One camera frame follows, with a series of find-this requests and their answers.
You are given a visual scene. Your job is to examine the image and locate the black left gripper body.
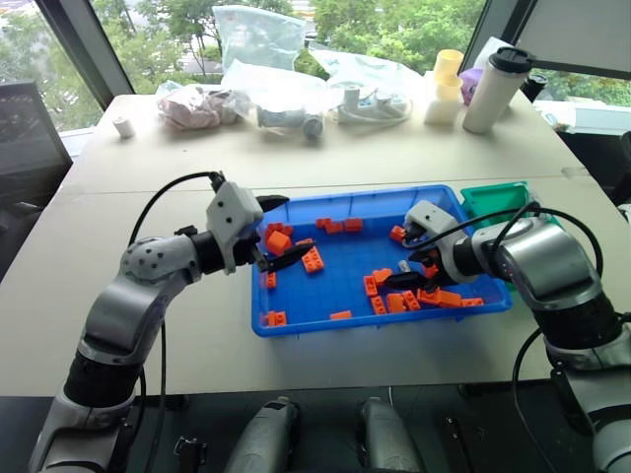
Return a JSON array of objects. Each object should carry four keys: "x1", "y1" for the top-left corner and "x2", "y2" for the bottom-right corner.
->
[{"x1": 231, "y1": 226, "x2": 266, "y2": 271}]

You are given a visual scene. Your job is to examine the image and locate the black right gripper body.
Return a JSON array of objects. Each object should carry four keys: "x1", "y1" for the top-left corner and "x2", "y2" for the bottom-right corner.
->
[{"x1": 405, "y1": 222, "x2": 457, "y2": 288}]

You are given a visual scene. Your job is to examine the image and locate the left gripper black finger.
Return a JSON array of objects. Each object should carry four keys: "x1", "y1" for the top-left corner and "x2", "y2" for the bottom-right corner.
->
[
  {"x1": 254, "y1": 194, "x2": 291, "y2": 215},
  {"x1": 257, "y1": 243, "x2": 316, "y2": 274}
]

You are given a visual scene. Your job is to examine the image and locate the blue plastic bin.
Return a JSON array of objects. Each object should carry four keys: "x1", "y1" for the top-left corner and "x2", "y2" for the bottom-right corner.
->
[{"x1": 250, "y1": 183, "x2": 515, "y2": 339}]

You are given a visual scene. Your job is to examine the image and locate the green plastic bin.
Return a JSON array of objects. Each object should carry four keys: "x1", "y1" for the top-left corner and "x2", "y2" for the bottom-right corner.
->
[{"x1": 459, "y1": 180, "x2": 564, "y2": 233}]

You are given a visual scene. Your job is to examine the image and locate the large orange building brick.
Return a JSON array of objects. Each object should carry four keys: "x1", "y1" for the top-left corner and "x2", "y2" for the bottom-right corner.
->
[{"x1": 265, "y1": 230, "x2": 293, "y2": 255}]

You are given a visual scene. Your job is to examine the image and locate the clear bag with grey parts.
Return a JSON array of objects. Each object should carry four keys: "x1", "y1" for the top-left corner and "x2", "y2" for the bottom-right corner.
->
[{"x1": 220, "y1": 58, "x2": 330, "y2": 145}]

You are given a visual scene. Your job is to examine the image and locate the plastic bag with pink contents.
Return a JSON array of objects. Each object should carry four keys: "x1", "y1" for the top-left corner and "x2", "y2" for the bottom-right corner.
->
[{"x1": 156, "y1": 80, "x2": 248, "y2": 132}]

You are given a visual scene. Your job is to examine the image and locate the white plastic block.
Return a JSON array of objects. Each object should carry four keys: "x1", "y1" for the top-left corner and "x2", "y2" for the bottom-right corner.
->
[{"x1": 424, "y1": 98, "x2": 458, "y2": 125}]

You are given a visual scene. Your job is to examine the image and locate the grey rounded housing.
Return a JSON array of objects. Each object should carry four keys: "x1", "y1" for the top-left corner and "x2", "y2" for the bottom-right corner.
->
[
  {"x1": 223, "y1": 393, "x2": 303, "y2": 473},
  {"x1": 356, "y1": 395, "x2": 421, "y2": 473}
]

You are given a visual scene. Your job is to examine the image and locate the clear bag around power strip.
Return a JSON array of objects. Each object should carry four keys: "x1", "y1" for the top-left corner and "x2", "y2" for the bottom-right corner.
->
[{"x1": 309, "y1": 47, "x2": 426, "y2": 128}]

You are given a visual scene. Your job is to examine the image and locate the large clear plastic bag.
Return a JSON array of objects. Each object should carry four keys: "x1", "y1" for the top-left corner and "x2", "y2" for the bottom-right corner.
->
[{"x1": 211, "y1": 4, "x2": 310, "y2": 86}]

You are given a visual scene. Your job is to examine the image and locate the small white roll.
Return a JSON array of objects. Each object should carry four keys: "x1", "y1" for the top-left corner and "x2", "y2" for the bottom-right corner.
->
[{"x1": 111, "y1": 115, "x2": 136, "y2": 140}]

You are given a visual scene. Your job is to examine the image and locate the pale yellow plastic cup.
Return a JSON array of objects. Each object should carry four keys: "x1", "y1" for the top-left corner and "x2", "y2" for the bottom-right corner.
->
[{"x1": 432, "y1": 76, "x2": 464, "y2": 103}]

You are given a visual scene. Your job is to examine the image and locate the white tumbler with black lid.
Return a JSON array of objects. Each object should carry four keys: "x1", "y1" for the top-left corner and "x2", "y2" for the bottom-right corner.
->
[{"x1": 460, "y1": 45, "x2": 534, "y2": 136}]

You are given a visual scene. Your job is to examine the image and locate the purple plastic object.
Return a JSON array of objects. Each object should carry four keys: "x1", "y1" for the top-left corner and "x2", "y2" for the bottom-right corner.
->
[{"x1": 457, "y1": 67, "x2": 482, "y2": 106}]

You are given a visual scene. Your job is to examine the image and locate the small black object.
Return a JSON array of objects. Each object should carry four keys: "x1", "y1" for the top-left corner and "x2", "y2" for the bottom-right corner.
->
[{"x1": 519, "y1": 71, "x2": 549, "y2": 102}]

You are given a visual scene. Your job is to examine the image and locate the dark grey window pillar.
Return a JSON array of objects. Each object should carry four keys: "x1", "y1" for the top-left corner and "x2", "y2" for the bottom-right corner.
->
[{"x1": 35, "y1": 0, "x2": 137, "y2": 108}]

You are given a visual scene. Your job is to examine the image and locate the black monitor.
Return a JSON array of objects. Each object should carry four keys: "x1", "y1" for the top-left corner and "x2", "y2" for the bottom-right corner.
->
[{"x1": 0, "y1": 80, "x2": 75, "y2": 209}]

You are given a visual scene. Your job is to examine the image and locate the grey framed panel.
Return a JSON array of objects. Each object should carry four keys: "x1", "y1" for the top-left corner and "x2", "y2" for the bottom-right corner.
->
[{"x1": 511, "y1": 0, "x2": 631, "y2": 81}]

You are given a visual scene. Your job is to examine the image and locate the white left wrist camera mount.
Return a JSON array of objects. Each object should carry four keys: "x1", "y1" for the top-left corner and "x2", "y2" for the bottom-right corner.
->
[{"x1": 205, "y1": 180, "x2": 265, "y2": 277}]

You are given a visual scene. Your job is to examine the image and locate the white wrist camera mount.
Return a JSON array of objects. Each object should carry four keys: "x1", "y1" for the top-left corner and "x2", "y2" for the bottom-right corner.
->
[
  {"x1": 205, "y1": 180, "x2": 265, "y2": 277},
  {"x1": 403, "y1": 199, "x2": 462, "y2": 245}
]

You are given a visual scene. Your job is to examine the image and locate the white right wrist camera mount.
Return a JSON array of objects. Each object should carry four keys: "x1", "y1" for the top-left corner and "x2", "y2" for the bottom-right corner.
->
[{"x1": 403, "y1": 199, "x2": 462, "y2": 245}]

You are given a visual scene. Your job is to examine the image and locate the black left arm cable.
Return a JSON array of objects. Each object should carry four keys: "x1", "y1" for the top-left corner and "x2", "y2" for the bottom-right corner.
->
[{"x1": 125, "y1": 169, "x2": 228, "y2": 473}]

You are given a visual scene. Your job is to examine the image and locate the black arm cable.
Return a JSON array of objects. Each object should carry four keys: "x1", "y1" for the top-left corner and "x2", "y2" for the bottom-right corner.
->
[
  {"x1": 125, "y1": 169, "x2": 228, "y2": 473},
  {"x1": 403, "y1": 200, "x2": 605, "y2": 473}
]

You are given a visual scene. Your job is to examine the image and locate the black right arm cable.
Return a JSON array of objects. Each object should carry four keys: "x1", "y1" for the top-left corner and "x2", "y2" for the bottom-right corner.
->
[{"x1": 403, "y1": 200, "x2": 605, "y2": 473}]

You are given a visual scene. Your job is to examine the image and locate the black metal bracket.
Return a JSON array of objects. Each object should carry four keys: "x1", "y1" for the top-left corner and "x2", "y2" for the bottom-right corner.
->
[{"x1": 173, "y1": 435, "x2": 209, "y2": 473}]

